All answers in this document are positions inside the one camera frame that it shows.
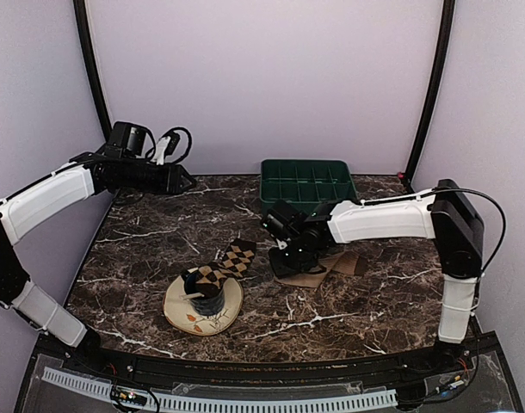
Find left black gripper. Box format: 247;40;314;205
122;158;197;195

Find tan brown sock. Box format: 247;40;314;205
274;251;368;288

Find brown argyle sock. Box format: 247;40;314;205
181;238;257;299

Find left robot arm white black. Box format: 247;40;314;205
0;152;196;375

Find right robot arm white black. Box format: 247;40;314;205
261;179;484;373

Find green divided plastic tray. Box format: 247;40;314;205
259;159;358;213

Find dark blue ceramic cup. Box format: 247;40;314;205
182;264;227;316

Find cream plate with leaf pattern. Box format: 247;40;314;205
163;276;244;336

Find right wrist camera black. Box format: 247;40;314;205
261;200;308;241

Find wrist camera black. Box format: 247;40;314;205
103;121;152;159
261;200;308;241

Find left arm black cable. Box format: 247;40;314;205
145;126;193;166

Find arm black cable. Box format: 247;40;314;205
145;126;193;166
434;187;506;276

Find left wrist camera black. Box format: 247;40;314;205
103;121;152;159

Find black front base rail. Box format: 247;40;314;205
27;332;503;391

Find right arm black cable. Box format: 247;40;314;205
434;187;506;276

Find left black frame post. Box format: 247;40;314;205
72;0;112;141

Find black frame post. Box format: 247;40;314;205
72;0;112;141
401;0;456;192

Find white slotted cable duct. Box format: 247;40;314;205
41;367;398;412

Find right black frame post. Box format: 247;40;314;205
401;0;456;192

